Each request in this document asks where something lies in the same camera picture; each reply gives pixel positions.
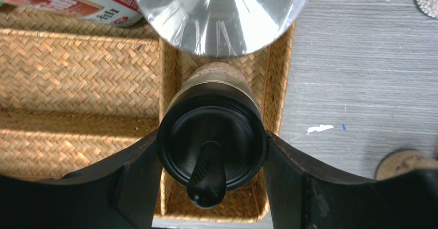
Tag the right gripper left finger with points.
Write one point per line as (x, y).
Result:
(119, 191)

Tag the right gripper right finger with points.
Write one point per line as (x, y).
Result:
(304, 192)

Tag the clear jar silver lid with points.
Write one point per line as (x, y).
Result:
(221, 28)

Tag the black cap pepper grinder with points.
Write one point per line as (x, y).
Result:
(402, 161)

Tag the black cap sesame shaker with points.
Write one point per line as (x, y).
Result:
(212, 139)

